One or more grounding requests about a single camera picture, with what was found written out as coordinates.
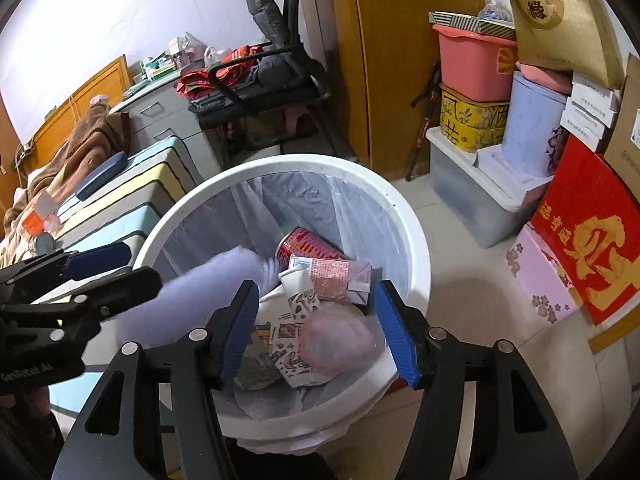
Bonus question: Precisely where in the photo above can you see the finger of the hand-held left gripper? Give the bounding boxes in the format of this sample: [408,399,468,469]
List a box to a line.
[27,266,163,322]
[0,241,132,288]

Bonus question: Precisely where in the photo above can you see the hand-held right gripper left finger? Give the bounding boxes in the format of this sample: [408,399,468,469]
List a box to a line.
[50,280,261,480]

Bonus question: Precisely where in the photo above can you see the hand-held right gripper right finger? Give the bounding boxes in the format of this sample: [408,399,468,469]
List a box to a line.
[372,280,593,480]

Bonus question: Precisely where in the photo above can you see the white foam fruit net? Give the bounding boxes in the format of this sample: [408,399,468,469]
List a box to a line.
[107,245,283,351]

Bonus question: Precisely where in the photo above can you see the white printed paper cup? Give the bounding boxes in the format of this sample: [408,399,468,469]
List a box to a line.
[257,267,333,388]

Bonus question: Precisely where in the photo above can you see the pink strawberry milk carton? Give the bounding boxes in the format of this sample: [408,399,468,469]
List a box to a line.
[287,255,373,306]

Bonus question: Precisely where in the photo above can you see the white trash bin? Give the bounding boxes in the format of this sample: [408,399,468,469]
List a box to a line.
[132,155,432,453]

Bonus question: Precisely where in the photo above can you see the person's left forearm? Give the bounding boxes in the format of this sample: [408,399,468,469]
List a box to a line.
[0,392,66,480]

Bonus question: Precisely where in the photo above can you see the pink plastic bag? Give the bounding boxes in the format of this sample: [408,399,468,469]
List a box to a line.
[300,302,381,376]

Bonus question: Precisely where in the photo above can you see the orange and white box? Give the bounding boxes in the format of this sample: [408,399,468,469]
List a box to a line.
[19,192,61,238]

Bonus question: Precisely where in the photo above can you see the dark blue glasses case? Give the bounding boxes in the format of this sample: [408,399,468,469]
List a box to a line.
[75,152,128,200]

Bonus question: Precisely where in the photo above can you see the striped mattress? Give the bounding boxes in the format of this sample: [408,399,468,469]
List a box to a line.
[25,135,201,416]

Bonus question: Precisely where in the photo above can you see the red label bottle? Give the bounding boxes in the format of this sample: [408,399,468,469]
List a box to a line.
[276,226,351,268]

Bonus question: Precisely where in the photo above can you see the brown blanket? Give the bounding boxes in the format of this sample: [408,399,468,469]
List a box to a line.
[0,105,131,266]

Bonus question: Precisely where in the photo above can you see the clear bin liner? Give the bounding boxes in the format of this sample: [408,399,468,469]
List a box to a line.
[150,172,416,456]

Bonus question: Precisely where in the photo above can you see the pink floral box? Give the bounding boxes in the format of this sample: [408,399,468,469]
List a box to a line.
[506,225,583,325]

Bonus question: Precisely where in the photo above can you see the clear plastic storage box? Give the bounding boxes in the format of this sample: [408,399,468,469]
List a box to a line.
[425,125,556,248]

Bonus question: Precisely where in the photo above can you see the grey drawer cabinet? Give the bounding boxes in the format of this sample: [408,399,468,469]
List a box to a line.
[107,72,223,181]

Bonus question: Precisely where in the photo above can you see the wooden headboard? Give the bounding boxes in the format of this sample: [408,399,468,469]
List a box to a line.
[20,55,135,161]

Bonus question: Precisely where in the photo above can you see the red plaid bag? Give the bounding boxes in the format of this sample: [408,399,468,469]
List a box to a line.
[177,45,266,98]

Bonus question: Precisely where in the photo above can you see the black red long tool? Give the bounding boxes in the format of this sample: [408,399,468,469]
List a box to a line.
[406,60,442,182]

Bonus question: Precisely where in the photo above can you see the clutter of small boxes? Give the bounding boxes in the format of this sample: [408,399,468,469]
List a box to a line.
[135,32,206,83]

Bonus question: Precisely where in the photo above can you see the pink plastic stool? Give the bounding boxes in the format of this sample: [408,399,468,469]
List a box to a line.
[285,105,316,133]

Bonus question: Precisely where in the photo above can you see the red gold gift box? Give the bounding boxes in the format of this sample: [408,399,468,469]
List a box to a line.
[530,135,640,326]

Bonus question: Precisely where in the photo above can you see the yellow floral box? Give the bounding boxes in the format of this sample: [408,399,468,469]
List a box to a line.
[439,82,511,155]

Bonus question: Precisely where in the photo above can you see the lavender round bucket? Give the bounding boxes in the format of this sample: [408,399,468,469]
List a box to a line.
[501,71,571,178]

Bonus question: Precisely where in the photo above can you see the white flat box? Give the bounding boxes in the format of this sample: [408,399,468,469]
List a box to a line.
[570,71,623,111]
[560,110,608,153]
[565,95,618,131]

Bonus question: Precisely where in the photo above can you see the wooden door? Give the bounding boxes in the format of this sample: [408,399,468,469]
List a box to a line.
[305,0,506,176]

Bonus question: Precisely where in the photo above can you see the pink plastic storage box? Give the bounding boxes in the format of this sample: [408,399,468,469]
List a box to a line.
[432,24,521,103]

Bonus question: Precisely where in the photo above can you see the brown cardboard box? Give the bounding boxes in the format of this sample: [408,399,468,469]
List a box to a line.
[602,55,640,171]

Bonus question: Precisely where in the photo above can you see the black office chair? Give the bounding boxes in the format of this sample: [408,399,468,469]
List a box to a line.
[190,0,353,171]

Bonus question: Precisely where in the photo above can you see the patterned flat box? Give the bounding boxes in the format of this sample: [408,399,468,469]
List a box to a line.
[429,10,518,43]

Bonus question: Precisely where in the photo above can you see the gold paper bag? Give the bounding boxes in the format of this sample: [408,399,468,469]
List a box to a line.
[492,0,626,88]

